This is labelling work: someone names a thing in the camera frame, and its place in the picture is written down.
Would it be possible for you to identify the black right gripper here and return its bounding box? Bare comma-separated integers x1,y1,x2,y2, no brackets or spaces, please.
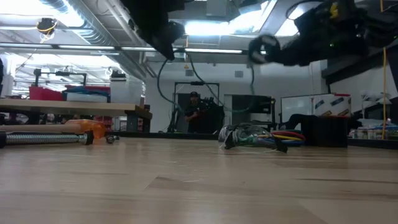
273,6,335,67

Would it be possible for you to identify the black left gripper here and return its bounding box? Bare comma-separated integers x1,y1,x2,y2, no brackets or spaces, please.
133,18,187,62

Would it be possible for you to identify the teal cord with black disc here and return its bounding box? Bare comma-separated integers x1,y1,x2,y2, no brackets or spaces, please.
156,34,281,113

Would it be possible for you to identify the long ceiling light bar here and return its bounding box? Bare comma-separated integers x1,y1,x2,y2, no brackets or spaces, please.
0,42,268,57

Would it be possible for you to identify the whiteboard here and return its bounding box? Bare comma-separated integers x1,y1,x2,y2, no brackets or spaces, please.
280,95,315,124

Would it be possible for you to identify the white plastic container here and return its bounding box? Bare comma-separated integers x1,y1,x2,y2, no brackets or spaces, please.
109,77,145,105

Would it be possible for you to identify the black cabinet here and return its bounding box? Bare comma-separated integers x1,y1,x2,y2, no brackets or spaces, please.
230,95,277,130

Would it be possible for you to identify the person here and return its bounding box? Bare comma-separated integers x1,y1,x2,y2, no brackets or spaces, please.
183,91,215,134

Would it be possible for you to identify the white tub with red rim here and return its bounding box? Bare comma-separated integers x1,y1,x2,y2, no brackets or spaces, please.
312,93,353,118

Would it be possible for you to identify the black slanted beam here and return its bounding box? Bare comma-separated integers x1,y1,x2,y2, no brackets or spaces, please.
321,39,398,85

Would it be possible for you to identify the wooden workbench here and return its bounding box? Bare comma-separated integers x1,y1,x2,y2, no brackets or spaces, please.
0,98,154,134

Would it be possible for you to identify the white box with blue lid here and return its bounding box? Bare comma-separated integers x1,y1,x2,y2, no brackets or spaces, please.
63,85,111,104

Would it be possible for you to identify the white angular lamp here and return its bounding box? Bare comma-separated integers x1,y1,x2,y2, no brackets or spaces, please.
360,89,393,106

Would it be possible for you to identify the small dark metal part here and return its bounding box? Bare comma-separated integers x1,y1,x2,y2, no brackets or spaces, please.
104,134,121,145

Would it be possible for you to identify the orange translucent plastic piece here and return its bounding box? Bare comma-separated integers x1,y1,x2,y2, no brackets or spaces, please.
73,119,107,140

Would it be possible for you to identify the row of small boxes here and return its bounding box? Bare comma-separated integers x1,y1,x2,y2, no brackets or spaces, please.
348,124,398,141

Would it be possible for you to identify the red plastic bin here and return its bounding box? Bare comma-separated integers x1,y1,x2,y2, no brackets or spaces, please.
29,86,65,101

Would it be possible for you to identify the light wooden rod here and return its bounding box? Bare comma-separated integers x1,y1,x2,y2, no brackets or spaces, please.
0,124,83,134

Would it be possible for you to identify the thin yellow hanging cord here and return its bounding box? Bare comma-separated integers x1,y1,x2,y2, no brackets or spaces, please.
183,34,190,70

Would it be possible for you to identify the black cable with yellow tag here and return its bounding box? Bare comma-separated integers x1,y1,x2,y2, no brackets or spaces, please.
284,0,340,20

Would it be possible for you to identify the black camera stand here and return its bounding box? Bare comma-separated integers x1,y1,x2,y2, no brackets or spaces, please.
32,67,88,88

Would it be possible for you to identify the thick yellow hanging cord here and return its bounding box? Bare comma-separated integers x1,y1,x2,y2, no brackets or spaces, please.
379,0,389,140

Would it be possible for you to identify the hanging cord reel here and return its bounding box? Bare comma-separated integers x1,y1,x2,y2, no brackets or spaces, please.
35,17,58,44

